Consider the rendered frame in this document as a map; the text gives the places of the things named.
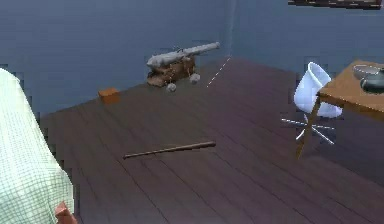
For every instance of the brown wooden baseball bat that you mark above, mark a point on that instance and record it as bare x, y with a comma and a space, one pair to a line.
173, 149

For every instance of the grey cannon on wood carriage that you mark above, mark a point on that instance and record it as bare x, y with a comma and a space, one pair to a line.
173, 66

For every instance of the small orange-brown box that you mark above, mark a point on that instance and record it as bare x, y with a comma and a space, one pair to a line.
109, 95

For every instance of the white swivel chair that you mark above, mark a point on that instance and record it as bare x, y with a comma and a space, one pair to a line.
311, 90

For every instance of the brown wooden table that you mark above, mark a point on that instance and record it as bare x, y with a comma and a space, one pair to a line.
346, 91

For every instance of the bed with pale checked cover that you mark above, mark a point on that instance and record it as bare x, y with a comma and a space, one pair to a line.
25, 156

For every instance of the grey round bowl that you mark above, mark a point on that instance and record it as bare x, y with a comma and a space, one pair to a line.
365, 71

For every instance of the dark green round pot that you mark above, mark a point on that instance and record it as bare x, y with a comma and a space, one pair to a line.
374, 83

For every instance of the dark framed wall picture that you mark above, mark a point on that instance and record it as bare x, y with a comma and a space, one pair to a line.
335, 3

